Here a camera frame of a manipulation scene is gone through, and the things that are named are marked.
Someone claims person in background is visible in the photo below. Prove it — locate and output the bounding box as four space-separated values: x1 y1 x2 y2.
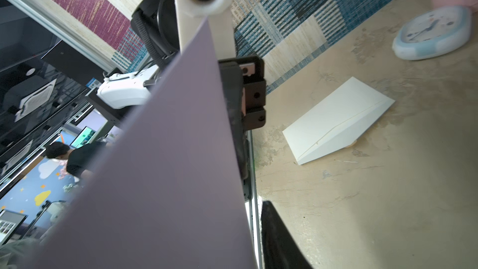
44 141 109 179

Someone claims lilac envelope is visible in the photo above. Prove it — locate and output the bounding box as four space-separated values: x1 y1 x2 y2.
23 22 257 269

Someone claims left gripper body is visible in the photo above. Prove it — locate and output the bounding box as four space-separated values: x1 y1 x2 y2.
219 56 266 179

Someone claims white envelope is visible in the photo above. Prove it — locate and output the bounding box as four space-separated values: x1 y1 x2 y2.
283 77 395 165

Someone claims white round clock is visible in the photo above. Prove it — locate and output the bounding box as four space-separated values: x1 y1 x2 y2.
392 6 473 61

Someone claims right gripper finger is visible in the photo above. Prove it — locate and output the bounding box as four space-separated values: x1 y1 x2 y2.
261 201 312 269

